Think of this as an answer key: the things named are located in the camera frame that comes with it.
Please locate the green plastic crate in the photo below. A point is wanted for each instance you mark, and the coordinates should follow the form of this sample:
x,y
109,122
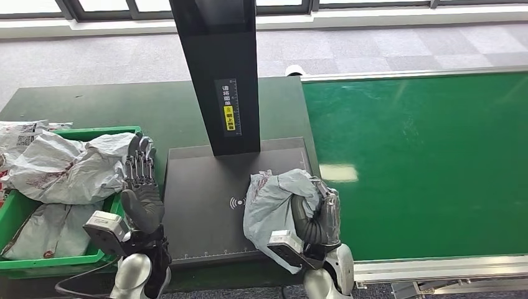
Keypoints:
x,y
16,214

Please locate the white printed QR parcel bag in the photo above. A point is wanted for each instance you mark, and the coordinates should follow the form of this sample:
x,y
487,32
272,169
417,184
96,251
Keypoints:
x,y
18,132

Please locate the green conveyor belt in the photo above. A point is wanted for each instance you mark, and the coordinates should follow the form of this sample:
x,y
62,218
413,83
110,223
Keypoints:
x,y
433,124

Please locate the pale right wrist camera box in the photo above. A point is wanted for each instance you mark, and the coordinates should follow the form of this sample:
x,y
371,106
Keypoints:
x,y
288,247

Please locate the black yellow label sticker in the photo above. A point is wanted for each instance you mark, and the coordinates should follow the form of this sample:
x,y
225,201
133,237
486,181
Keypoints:
x,y
227,119

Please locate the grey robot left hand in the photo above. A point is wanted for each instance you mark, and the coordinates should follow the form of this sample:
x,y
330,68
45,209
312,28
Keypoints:
x,y
144,206

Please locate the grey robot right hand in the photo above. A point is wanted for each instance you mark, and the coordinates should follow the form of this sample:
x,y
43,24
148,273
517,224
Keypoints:
x,y
328,223

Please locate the white plastic parcel bag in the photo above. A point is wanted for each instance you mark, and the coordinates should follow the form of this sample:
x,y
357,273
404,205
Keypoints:
x,y
60,125

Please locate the grey plastic parcel bag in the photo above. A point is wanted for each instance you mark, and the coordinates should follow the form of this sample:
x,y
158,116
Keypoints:
x,y
62,169
268,206
53,231

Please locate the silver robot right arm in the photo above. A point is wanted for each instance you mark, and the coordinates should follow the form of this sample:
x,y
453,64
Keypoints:
x,y
342,268

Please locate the white round roller cap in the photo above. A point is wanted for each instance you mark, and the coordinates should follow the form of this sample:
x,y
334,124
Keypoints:
x,y
295,69

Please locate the aluminium conveyor frame rail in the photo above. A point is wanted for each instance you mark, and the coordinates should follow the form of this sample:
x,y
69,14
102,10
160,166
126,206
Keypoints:
x,y
453,266
412,74

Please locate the black inbound scanner machine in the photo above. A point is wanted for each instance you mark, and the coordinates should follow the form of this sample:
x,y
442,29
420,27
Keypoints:
x,y
206,206

